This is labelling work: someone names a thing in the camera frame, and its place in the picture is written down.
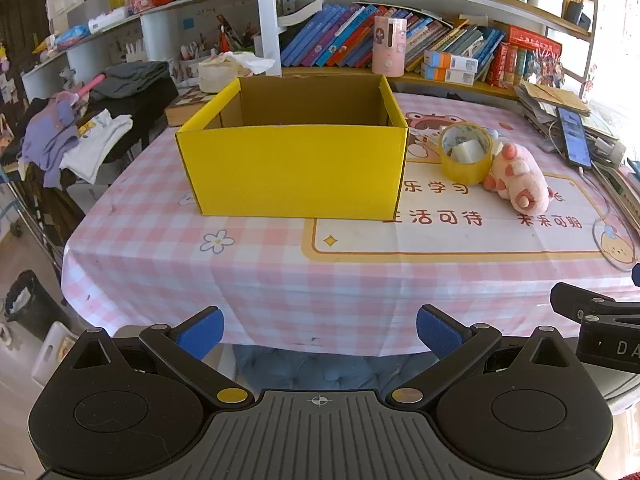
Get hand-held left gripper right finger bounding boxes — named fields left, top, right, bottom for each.
left=386, top=304, right=576, bottom=407

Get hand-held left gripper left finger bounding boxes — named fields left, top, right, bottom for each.
left=65, top=306, right=254, bottom=408

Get pink plush toy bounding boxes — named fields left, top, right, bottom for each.
left=482, top=141, right=556, bottom=212

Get yellow tape roll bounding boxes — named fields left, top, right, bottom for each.
left=439, top=122, right=493, bottom=179

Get yellow cardboard box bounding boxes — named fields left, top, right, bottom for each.
left=175, top=75, right=410, bottom=221

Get blue seat cushion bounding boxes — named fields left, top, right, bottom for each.
left=234, top=344, right=437, bottom=394

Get white plastic crate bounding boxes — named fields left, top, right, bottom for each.
left=30, top=320, right=79, bottom=387

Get black smartphone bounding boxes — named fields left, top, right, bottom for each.
left=556, top=106, right=593, bottom=170

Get black trash bin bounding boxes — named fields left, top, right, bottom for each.
left=4, top=270, right=72, bottom=342

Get stack of papers and envelopes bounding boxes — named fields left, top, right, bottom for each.
left=515, top=80, right=623, bottom=162

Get white printed t-shirt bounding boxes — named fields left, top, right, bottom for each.
left=60, top=109, right=135, bottom=184

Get wooden chessboard box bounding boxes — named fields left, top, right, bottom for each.
left=165, top=86, right=222, bottom=128

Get red boxed book set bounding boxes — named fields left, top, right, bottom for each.
left=487, top=25, right=564, bottom=89

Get purple garment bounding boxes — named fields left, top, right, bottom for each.
left=22, top=91, right=82, bottom=189

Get dark clothes pile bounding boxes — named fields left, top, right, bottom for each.
left=89, top=61, right=179, bottom=162

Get orange and blue carton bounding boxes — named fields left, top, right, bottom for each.
left=420, top=63, right=476, bottom=86
left=424, top=50, right=480, bottom=74

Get beige tissue pack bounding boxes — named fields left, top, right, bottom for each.
left=198, top=52, right=283, bottom=94

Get pink humidifier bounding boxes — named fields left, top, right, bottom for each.
left=371, top=15, right=407, bottom=77

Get row of colourful books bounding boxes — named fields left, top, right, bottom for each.
left=280, top=2, right=507, bottom=83

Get white charging cable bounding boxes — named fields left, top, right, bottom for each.
left=545, top=120, right=640, bottom=272

